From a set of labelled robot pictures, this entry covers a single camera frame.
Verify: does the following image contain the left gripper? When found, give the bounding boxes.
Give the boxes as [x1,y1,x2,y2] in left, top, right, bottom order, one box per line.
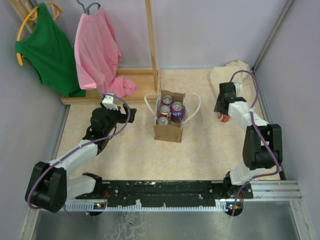
[101,101,137,136]

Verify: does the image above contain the red cola can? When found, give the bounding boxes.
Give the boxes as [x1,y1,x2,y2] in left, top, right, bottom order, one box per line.
[218,113,230,123]

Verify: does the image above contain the purple soda can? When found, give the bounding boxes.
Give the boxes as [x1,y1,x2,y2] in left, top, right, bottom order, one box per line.
[161,94,174,107]
[170,101,184,123]

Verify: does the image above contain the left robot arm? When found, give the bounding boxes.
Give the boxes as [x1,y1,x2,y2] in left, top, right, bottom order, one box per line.
[25,104,137,213]

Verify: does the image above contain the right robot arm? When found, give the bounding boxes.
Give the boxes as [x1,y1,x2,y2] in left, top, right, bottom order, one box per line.
[214,82,283,198]

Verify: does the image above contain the brown canvas bag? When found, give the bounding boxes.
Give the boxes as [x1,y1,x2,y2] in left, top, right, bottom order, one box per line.
[144,90,202,143]

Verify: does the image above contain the beige folded cloth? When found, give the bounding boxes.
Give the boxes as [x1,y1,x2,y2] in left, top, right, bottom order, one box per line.
[209,60,256,106]

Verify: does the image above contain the wooden clothes rack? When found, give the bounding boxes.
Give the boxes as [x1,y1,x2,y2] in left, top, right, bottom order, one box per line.
[9,0,161,105]

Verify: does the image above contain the front red soda can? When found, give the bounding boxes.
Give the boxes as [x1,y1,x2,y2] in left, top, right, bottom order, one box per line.
[156,116,170,125]

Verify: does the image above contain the red soda can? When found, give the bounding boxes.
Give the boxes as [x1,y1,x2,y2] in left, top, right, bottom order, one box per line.
[157,105,172,119]
[156,116,170,125]

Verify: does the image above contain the middle red soda can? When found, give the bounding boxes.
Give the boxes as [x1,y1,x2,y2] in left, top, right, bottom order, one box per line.
[157,105,172,119]

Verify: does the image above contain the pink t-shirt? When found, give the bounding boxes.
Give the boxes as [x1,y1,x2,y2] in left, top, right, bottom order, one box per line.
[74,7,138,98]

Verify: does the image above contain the green tank top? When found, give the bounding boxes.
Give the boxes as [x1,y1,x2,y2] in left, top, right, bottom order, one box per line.
[15,2,86,98]

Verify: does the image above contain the grey hanger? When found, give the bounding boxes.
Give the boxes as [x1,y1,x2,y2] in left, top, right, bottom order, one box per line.
[76,0,101,15]

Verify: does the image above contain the yellow hanger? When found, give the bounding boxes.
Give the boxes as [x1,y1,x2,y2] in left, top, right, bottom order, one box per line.
[15,1,63,67]

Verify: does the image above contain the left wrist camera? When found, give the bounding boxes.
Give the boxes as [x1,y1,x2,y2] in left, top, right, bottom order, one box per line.
[100,93,119,111]

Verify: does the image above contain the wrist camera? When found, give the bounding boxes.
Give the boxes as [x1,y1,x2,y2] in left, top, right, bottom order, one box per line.
[233,82,244,97]
[100,93,119,111]

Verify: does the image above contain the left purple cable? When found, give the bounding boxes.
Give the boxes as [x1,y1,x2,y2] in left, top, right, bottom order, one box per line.
[27,93,132,220]

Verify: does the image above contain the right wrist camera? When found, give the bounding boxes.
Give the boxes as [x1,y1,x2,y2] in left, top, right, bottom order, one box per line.
[233,82,244,97]

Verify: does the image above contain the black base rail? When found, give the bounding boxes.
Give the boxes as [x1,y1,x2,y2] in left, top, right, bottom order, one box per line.
[76,179,253,215]

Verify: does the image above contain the aluminium frame profile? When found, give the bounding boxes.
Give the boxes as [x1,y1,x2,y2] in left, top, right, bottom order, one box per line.
[63,181,301,213]

